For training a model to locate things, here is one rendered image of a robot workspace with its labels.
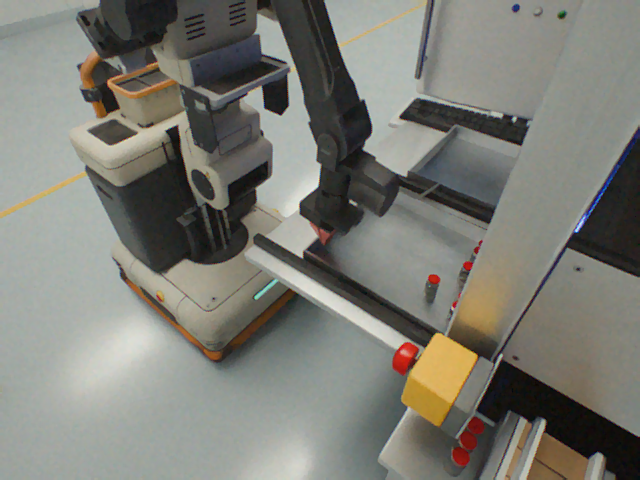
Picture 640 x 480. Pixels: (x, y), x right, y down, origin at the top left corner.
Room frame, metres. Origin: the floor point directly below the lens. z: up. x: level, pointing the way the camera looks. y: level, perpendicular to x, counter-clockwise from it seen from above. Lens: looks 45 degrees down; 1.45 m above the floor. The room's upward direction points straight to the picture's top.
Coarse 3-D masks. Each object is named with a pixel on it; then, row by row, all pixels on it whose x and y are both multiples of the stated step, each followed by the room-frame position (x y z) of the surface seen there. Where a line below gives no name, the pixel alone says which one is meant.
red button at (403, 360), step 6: (408, 342) 0.26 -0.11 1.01; (402, 348) 0.25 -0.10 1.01; (408, 348) 0.25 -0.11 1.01; (414, 348) 0.25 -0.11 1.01; (396, 354) 0.24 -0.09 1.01; (402, 354) 0.24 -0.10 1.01; (408, 354) 0.24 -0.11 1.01; (414, 354) 0.24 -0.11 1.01; (396, 360) 0.24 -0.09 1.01; (402, 360) 0.23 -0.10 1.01; (408, 360) 0.23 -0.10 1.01; (414, 360) 0.24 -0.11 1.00; (396, 366) 0.23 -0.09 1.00; (402, 366) 0.23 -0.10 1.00; (408, 366) 0.23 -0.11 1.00; (402, 372) 0.23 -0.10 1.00
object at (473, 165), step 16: (464, 128) 0.94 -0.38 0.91; (448, 144) 0.92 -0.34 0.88; (464, 144) 0.92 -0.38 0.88; (480, 144) 0.91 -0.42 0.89; (496, 144) 0.89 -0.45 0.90; (512, 144) 0.86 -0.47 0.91; (432, 160) 0.84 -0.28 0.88; (448, 160) 0.84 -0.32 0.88; (464, 160) 0.84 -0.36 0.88; (480, 160) 0.84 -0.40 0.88; (496, 160) 0.84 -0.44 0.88; (512, 160) 0.84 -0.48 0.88; (416, 176) 0.74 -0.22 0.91; (432, 176) 0.78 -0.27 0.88; (448, 176) 0.78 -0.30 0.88; (464, 176) 0.78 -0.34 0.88; (480, 176) 0.78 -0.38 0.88; (496, 176) 0.78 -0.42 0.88; (448, 192) 0.69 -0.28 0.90; (464, 192) 0.67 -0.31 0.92; (480, 192) 0.72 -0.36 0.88; (496, 192) 0.72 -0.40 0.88
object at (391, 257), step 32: (384, 224) 0.61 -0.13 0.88; (416, 224) 0.61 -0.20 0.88; (448, 224) 0.60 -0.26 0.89; (320, 256) 0.52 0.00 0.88; (352, 256) 0.52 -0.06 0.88; (384, 256) 0.52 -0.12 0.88; (416, 256) 0.52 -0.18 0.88; (448, 256) 0.52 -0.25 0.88; (384, 288) 0.44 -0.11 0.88; (416, 288) 0.44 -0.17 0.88; (448, 288) 0.44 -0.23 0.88; (416, 320) 0.36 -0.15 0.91
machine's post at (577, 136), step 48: (624, 0) 0.26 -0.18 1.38; (576, 48) 0.27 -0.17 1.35; (624, 48) 0.25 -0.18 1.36; (576, 96) 0.26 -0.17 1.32; (624, 96) 0.25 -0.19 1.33; (528, 144) 0.27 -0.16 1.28; (576, 144) 0.25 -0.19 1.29; (624, 144) 0.24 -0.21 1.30; (528, 192) 0.26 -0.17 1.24; (576, 192) 0.24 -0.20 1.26; (528, 240) 0.25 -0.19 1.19; (480, 288) 0.26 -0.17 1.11; (528, 288) 0.24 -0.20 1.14; (480, 336) 0.25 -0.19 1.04
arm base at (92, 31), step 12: (84, 12) 0.84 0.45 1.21; (96, 12) 0.84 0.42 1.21; (84, 24) 0.82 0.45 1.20; (96, 24) 0.83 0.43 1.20; (108, 24) 0.81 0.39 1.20; (96, 36) 0.82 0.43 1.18; (108, 36) 0.81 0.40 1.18; (144, 36) 0.88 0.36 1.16; (96, 48) 0.81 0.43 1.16; (108, 48) 0.81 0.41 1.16; (120, 48) 0.83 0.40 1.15; (132, 48) 0.85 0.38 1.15
